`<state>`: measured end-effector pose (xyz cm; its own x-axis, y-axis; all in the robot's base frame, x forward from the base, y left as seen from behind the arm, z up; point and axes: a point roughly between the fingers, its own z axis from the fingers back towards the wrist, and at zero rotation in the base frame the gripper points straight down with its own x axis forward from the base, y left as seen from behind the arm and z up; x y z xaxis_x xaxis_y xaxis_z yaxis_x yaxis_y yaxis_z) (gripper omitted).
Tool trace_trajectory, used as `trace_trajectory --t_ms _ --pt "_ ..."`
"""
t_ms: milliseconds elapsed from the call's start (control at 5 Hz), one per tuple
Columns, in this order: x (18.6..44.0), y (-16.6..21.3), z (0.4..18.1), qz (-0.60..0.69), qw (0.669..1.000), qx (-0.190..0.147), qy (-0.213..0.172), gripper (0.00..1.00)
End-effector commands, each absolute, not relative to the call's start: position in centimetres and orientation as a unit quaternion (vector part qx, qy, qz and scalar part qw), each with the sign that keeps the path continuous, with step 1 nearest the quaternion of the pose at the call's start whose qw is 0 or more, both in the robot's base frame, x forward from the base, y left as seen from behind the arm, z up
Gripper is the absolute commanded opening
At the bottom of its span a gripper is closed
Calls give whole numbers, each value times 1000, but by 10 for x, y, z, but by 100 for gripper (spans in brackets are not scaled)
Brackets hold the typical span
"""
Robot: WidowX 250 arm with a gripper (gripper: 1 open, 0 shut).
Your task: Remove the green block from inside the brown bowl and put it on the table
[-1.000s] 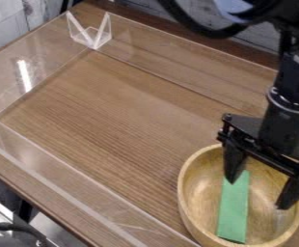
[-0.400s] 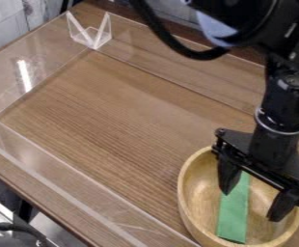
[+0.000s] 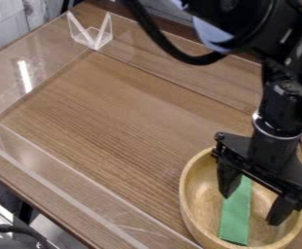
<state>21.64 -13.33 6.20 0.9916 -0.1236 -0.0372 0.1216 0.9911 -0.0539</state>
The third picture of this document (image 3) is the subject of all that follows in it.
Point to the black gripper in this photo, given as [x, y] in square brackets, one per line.
[263, 157]

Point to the green rectangular block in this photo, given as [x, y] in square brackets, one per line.
[233, 227]

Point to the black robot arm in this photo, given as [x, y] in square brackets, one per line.
[263, 28]

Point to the brown wooden bowl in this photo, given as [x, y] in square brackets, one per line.
[200, 204]

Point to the metal frame lower left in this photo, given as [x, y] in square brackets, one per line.
[17, 235]

